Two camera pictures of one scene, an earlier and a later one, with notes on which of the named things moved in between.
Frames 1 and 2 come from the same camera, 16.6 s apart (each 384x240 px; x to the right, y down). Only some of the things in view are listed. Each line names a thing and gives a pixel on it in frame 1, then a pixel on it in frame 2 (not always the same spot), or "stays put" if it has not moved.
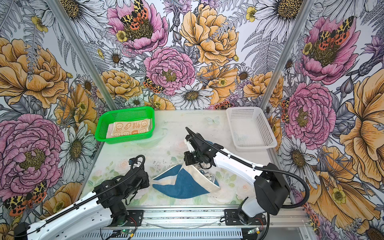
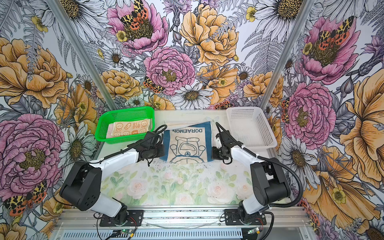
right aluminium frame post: x=303 y=15 stays put
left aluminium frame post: x=83 y=54 stays put
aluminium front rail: x=275 y=218 stays put
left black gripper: x=144 y=183 → x=161 y=154
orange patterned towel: x=129 y=127 stays put
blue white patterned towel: x=186 y=181 → x=188 y=141
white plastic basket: x=250 y=128 stays put
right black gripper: x=188 y=160 → x=214 y=155
